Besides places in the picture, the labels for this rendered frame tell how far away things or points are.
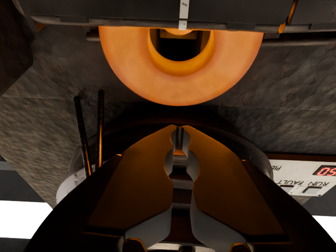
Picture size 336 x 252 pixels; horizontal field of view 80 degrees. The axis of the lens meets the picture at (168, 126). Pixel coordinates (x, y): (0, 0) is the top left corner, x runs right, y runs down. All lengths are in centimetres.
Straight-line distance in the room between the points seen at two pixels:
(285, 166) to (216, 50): 45
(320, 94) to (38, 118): 55
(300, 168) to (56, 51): 59
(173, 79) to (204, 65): 4
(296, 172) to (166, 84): 49
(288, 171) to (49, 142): 63
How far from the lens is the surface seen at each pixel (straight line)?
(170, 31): 32
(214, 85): 24
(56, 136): 57
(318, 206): 933
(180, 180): 30
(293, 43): 31
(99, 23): 19
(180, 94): 24
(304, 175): 67
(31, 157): 69
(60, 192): 44
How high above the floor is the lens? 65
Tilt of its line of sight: 46 degrees up
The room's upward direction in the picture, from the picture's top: 178 degrees counter-clockwise
